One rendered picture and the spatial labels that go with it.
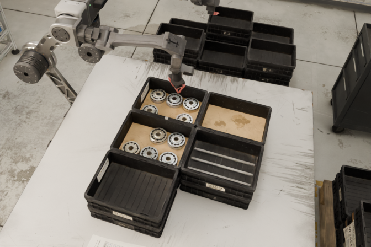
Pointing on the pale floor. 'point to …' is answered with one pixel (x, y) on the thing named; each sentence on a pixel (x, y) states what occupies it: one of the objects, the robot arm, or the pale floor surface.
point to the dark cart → (354, 87)
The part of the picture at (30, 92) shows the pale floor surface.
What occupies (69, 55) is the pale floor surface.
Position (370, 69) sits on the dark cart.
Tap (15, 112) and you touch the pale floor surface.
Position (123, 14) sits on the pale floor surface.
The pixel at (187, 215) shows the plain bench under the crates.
